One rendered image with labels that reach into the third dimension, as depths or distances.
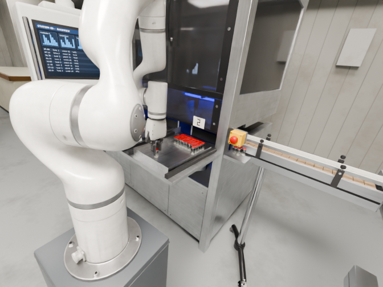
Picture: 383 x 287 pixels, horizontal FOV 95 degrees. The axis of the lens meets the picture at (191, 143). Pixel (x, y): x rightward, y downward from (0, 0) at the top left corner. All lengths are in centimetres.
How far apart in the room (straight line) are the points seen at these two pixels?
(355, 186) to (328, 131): 250
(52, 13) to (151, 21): 88
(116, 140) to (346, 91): 330
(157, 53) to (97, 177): 49
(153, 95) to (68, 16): 88
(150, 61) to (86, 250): 61
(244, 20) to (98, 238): 94
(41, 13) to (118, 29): 108
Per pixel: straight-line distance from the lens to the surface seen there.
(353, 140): 356
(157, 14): 71
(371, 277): 126
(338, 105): 344
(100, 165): 42
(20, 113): 40
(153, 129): 82
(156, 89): 78
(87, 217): 45
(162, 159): 91
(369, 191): 106
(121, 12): 44
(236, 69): 93
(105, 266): 56
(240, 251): 155
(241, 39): 94
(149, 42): 72
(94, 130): 32
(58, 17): 150
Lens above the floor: 133
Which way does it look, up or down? 24 degrees down
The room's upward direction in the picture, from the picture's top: 6 degrees clockwise
